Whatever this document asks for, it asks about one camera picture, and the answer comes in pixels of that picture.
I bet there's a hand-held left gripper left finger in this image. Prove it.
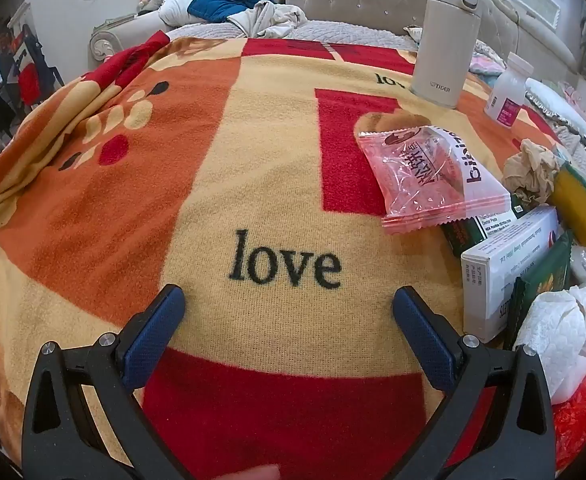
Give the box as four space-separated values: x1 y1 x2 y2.
21 284 194 480

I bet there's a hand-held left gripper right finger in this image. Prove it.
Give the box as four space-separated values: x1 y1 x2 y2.
392 285 558 480

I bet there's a green white medicine box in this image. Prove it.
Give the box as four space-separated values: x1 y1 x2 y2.
440 195 534 258

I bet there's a dark green packet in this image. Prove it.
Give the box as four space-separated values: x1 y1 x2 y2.
503 230 574 351

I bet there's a long white medicine box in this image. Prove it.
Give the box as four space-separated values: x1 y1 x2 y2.
460 205 560 343

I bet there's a crumpled white tissue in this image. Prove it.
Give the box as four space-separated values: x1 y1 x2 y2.
513 285 586 406

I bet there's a pink clear snack wrapper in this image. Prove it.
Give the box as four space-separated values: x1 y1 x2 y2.
355 125 511 235

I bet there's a printed red orange blanket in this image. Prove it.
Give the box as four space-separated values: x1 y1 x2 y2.
0 30 581 476

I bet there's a red plastic bag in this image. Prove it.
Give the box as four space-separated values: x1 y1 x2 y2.
550 367 586 471

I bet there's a crumpled brown paper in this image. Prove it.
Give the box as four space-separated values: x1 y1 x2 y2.
502 139 569 206

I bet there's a yellow sponge green scrub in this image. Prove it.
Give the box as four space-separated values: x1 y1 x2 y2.
553 162 586 248

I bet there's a white pill bottle pink label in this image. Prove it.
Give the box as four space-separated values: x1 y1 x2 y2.
484 52 536 128

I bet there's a white ruffled pillow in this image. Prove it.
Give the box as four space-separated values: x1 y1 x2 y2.
523 77 586 148

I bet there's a pink and blue folded towel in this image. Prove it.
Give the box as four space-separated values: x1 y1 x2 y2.
468 40 509 78

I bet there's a white thermos bottle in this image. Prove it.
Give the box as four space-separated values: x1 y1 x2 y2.
409 0 484 110

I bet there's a white plush pillow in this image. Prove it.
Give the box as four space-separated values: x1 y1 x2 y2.
158 0 204 26

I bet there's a beige crumpled garment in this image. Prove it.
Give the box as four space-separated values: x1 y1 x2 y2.
227 0 309 38

